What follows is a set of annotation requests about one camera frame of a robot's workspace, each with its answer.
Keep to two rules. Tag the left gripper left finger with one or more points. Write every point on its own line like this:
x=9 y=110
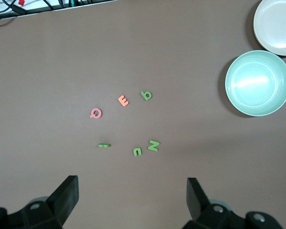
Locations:
x=62 y=198

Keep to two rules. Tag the pink foam letter Q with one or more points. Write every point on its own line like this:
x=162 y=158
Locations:
x=92 y=114

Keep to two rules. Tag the green foam letter N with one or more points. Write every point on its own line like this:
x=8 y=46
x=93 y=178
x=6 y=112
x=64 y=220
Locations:
x=153 y=145

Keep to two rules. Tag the green plate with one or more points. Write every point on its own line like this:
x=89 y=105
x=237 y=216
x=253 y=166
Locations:
x=257 y=83

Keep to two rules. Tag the orange foam letter E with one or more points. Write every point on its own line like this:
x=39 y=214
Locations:
x=122 y=100

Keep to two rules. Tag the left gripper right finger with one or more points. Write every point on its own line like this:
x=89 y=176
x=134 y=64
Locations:
x=197 y=202

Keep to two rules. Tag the green foam letter i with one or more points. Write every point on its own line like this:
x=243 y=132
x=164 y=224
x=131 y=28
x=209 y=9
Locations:
x=103 y=145

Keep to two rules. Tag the beige plate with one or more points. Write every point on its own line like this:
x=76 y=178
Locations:
x=276 y=26

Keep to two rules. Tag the red connector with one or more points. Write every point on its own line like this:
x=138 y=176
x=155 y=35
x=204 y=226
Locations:
x=21 y=2

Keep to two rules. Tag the green foam letter u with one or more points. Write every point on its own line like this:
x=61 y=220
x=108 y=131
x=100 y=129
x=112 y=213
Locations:
x=135 y=152

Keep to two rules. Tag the green foam letter b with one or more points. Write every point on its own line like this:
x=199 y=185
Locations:
x=147 y=97

